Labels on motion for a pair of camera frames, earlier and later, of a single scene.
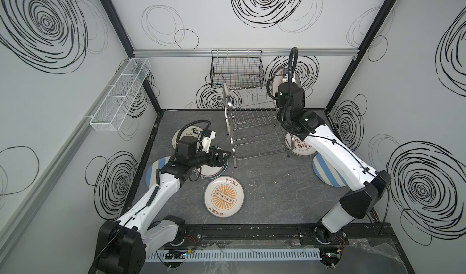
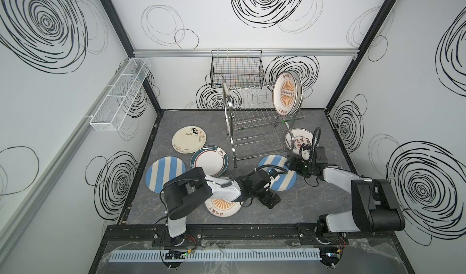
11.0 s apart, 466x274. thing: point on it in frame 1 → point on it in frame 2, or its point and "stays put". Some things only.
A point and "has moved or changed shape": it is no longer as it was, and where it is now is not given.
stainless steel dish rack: [253, 122] stays put
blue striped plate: [326, 172] has moved or changed shape
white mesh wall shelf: [110, 115] stays put
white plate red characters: [301, 147] stays put
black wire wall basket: [236, 68] stays put
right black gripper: [288, 126] → [302, 163]
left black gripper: [215, 157] → [270, 198]
